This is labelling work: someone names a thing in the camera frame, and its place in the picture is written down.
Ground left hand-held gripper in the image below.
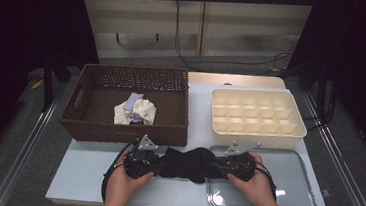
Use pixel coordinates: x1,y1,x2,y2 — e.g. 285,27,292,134
123,132,163,182

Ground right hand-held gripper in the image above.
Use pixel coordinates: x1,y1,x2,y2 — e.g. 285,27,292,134
221,139,262,184

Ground cream divided storage box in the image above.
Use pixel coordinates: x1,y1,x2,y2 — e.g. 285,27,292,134
206,83,311,154

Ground black sock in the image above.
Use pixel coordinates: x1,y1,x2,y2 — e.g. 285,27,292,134
155,143,235,187
156,146,201,183

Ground brown wicker basket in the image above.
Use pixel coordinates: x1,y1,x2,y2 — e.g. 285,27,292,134
56,57,195,152

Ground cream sock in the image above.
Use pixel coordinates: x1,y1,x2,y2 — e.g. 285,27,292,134
112,101,134,127
130,98,158,127

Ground clear plastic lid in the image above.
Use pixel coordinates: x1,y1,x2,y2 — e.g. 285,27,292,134
204,143,323,206

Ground person's left hand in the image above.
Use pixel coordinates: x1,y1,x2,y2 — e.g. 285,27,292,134
103,149,157,206

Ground person's right hand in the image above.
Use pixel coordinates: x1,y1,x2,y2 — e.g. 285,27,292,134
224,149,281,206

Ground black metal stand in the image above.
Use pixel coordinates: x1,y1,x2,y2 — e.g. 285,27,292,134
39,37,77,115

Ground small yellow object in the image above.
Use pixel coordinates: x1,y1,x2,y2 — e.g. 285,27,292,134
31,78,45,91

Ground right hand-held gripper cable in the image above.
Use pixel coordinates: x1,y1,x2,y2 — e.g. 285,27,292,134
251,161,280,202

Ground hand-held gripper cable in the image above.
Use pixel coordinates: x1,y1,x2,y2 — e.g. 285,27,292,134
251,161,280,202
100,138,135,206

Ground left hand-held gripper cable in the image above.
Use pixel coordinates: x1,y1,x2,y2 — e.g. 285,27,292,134
100,138,135,206

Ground metal floor rail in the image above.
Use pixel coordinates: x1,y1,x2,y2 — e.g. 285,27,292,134
0,90,62,206
291,89,366,206

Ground black wall cable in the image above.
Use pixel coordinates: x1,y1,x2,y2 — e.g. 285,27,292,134
170,0,297,78

